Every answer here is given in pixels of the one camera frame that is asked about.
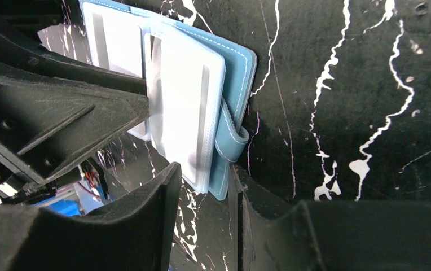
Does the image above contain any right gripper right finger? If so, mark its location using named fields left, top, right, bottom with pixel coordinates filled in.
left=229, top=165, right=431, bottom=270

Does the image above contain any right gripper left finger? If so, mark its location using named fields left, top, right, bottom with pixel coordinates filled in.
left=0, top=163, right=182, bottom=270

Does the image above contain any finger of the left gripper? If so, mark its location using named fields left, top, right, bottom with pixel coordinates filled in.
left=0, top=75, right=148, bottom=185
left=0, top=3, right=146, bottom=95

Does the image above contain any white striped credit card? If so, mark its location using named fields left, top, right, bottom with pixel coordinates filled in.
left=82, top=2, right=153, bottom=141

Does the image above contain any blue card holder wallet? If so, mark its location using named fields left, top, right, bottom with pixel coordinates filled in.
left=79, top=0, right=258, bottom=201

